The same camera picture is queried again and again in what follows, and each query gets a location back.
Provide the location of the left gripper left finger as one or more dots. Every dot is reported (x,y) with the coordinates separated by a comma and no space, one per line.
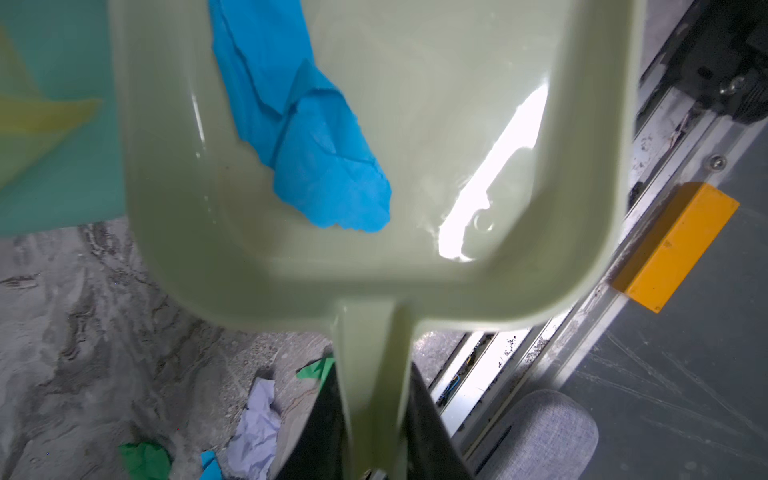
(318,452)

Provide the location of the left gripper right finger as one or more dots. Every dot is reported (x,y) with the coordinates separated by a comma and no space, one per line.
(431,453)

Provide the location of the yellow block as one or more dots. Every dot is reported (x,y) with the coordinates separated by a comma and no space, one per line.
(680,236)

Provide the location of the green paper scrap front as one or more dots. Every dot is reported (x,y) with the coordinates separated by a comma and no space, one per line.
(318,371)

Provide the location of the purple paper scrap left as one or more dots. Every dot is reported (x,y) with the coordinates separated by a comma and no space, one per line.
(253,447)

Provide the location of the green paper scrap left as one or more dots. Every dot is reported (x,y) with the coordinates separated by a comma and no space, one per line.
(145,461)

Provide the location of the green bin with bag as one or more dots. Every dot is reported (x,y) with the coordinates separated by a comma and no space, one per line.
(61,158)

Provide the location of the green paper scrap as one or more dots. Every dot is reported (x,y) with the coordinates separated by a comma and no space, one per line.
(145,461)
(318,371)

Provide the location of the pale green dustpan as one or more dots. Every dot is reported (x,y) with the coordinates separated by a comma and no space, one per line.
(504,130)

